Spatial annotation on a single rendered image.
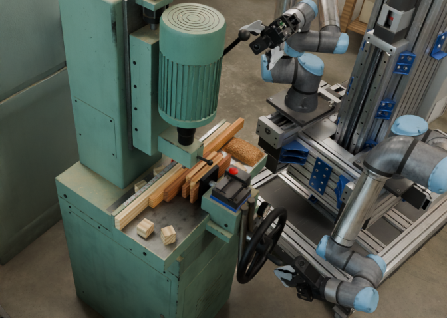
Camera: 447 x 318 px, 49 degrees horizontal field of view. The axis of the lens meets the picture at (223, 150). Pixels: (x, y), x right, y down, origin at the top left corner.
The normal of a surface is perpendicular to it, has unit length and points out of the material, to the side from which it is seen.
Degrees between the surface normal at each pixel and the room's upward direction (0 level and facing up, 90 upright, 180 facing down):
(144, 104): 90
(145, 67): 90
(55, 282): 0
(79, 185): 0
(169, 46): 90
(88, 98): 90
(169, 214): 0
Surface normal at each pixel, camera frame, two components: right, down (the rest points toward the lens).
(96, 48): -0.57, 0.51
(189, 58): -0.02, 0.68
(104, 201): 0.10, -0.73
